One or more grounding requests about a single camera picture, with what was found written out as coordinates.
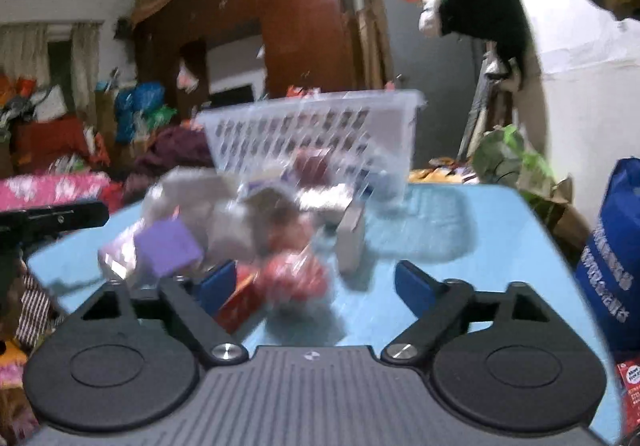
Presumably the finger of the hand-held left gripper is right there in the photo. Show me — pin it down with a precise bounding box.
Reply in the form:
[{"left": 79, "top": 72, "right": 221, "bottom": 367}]
[{"left": 0, "top": 201, "right": 110, "bottom": 247}]

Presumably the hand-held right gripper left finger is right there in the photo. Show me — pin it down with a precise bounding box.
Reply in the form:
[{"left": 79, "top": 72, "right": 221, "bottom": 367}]
[{"left": 70, "top": 260, "right": 248, "bottom": 367}]

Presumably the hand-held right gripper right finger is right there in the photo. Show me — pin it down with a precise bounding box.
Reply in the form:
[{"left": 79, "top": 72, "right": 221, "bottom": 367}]
[{"left": 381, "top": 261, "right": 568, "bottom": 367}]

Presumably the orange red box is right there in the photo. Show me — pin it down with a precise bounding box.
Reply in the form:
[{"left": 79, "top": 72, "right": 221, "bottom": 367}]
[{"left": 217, "top": 266, "right": 267, "bottom": 333}]

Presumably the purple box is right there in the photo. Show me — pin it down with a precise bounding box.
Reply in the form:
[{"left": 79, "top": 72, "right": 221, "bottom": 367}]
[{"left": 133, "top": 218, "right": 204, "bottom": 277}]

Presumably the red snack packet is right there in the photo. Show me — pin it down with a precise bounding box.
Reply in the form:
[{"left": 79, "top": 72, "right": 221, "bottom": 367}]
[{"left": 262, "top": 250, "right": 330, "bottom": 309}]

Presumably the white box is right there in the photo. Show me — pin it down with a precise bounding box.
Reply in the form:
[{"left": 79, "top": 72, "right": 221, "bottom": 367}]
[{"left": 336, "top": 205, "right": 369, "bottom": 275}]

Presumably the clear plastic bag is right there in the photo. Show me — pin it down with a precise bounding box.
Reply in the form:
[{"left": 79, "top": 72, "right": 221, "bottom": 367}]
[{"left": 99, "top": 166, "right": 261, "bottom": 277}]

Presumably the clear plastic basket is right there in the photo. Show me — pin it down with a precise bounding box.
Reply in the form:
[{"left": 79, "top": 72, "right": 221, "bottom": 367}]
[{"left": 195, "top": 90, "right": 427, "bottom": 213}]

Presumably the pink floral blanket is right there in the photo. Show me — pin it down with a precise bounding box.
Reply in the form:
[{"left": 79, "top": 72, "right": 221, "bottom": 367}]
[{"left": 0, "top": 173, "right": 114, "bottom": 215}]

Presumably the striped cloth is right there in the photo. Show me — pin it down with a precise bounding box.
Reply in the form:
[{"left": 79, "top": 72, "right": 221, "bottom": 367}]
[{"left": 14, "top": 271, "right": 65, "bottom": 353}]

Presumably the red cloth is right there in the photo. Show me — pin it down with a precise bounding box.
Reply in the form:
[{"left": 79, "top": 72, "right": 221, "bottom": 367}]
[{"left": 11, "top": 117, "right": 110, "bottom": 173}]

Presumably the maroon cloth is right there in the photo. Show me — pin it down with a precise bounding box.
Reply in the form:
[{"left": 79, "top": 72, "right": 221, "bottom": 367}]
[{"left": 122, "top": 126, "right": 217, "bottom": 187}]

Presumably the blue plastic bag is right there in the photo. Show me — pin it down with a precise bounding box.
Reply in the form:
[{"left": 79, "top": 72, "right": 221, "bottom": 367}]
[{"left": 114, "top": 82, "right": 167, "bottom": 143}]

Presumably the beige curtain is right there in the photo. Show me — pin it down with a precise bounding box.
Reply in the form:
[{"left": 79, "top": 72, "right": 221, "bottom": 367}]
[{"left": 0, "top": 23, "right": 102, "bottom": 113}]

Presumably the green and white bag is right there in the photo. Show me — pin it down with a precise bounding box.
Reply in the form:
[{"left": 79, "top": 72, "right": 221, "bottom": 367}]
[{"left": 471, "top": 124, "right": 557, "bottom": 201}]

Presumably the brown paper bag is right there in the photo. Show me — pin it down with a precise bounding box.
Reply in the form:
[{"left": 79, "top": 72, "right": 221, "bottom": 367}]
[{"left": 539, "top": 177, "right": 592, "bottom": 253}]

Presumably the pink and white hanging bag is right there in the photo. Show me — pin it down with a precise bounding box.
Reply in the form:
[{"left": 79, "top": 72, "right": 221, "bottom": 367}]
[{"left": 175, "top": 57, "right": 202, "bottom": 95}]

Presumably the blue shopping bag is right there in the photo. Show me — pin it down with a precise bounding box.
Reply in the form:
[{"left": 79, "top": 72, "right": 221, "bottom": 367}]
[{"left": 574, "top": 158, "right": 640, "bottom": 353}]

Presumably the grey door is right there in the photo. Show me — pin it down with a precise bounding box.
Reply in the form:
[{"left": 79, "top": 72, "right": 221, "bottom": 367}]
[{"left": 364, "top": 0, "right": 482, "bottom": 163}]

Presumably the small red box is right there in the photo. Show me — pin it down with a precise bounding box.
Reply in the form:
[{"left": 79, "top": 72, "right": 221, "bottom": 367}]
[{"left": 616, "top": 360, "right": 640, "bottom": 403}]

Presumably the brown wooden wardrobe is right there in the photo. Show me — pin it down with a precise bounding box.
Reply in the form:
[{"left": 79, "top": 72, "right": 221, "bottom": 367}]
[{"left": 131, "top": 0, "right": 359, "bottom": 113}]

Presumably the white and black hanging jacket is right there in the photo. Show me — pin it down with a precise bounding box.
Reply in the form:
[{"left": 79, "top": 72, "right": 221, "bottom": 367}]
[{"left": 418, "top": 0, "right": 532, "bottom": 92}]

